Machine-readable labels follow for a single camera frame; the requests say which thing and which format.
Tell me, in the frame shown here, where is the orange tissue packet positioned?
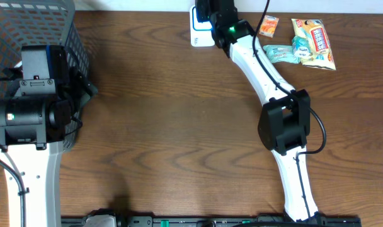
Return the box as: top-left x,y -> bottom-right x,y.
259,15 -> 279,38

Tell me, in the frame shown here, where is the light green pouch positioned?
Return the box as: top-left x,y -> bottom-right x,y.
263,45 -> 300,64

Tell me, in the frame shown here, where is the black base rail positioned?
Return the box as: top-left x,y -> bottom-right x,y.
61,214 -> 362,227

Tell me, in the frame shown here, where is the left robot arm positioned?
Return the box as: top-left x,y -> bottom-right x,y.
0,45 -> 97,226

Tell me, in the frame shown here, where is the left black cable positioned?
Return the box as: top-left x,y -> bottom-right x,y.
0,153 -> 30,227

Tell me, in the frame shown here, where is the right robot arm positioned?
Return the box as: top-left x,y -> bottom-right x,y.
195,0 -> 318,222

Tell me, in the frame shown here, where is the yellow snack chip bag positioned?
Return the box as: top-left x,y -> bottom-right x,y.
292,18 -> 336,71

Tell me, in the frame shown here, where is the teal tissue packet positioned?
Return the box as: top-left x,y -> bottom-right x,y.
292,36 -> 312,59

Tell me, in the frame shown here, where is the grey plastic shopping basket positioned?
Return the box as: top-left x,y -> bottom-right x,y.
0,0 -> 89,152

